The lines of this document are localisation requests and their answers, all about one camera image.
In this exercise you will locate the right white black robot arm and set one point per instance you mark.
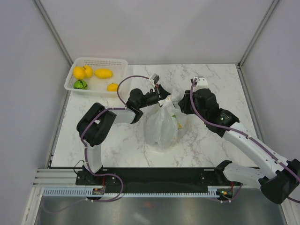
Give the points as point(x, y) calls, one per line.
point(276, 176)

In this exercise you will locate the green black-striped fake fruit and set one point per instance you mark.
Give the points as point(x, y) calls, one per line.
point(80, 84)

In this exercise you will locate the white slotted cable duct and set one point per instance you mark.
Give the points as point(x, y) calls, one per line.
point(91, 192)

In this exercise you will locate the white plastic fruit basket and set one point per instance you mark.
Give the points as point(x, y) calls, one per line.
point(96, 86)

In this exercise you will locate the aluminium frame post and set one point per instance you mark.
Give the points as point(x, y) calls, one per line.
point(267, 16)
point(53, 31)

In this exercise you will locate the white lemon-print plastic bag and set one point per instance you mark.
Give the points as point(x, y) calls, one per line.
point(166, 124)

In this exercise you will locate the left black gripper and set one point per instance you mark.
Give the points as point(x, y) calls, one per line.
point(163, 93)

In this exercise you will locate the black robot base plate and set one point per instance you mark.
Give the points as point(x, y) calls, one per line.
point(155, 180)

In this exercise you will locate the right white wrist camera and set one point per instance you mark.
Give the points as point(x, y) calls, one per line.
point(199, 82)

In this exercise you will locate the large yellow fake lemon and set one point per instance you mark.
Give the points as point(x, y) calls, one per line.
point(78, 73)

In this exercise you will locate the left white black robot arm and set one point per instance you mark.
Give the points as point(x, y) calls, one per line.
point(95, 125)

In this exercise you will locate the small yellow fake lemon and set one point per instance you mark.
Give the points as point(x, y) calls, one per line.
point(88, 71)

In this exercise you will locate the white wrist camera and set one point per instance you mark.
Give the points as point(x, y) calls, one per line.
point(154, 79)
point(199, 82)

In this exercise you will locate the right aluminium frame post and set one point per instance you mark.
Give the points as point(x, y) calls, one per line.
point(267, 16)

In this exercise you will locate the left aluminium frame post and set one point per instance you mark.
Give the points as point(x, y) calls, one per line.
point(53, 31)

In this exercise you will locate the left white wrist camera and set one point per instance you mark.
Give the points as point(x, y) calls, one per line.
point(154, 79)

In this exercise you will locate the yellow fake mango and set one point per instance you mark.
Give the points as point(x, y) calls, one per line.
point(103, 73)

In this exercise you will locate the small yellow fake citrus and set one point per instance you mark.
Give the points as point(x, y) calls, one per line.
point(113, 87)

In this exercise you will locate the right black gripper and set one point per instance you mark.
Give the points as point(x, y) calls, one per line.
point(184, 102)

